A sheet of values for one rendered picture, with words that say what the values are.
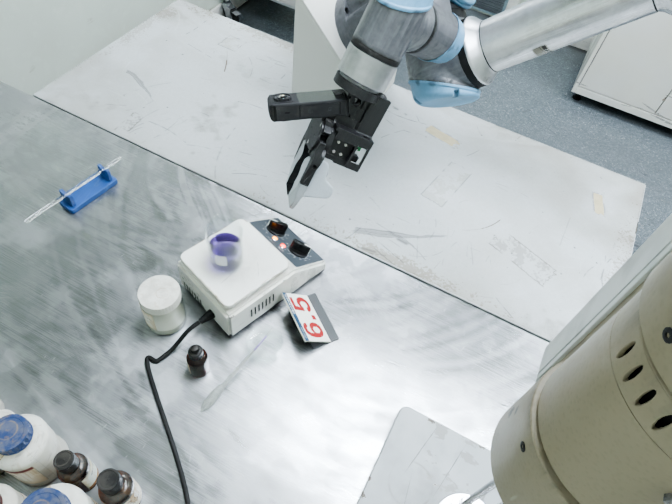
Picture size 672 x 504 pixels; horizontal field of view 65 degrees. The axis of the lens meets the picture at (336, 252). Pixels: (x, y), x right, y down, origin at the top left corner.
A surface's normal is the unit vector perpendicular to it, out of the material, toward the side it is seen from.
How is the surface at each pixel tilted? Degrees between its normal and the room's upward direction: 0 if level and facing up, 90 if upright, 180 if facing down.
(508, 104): 0
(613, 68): 90
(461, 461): 0
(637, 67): 90
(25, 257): 0
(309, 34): 90
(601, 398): 90
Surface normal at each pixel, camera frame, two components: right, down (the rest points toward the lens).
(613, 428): -0.94, 0.22
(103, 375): 0.11, -0.59
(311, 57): -0.47, 0.68
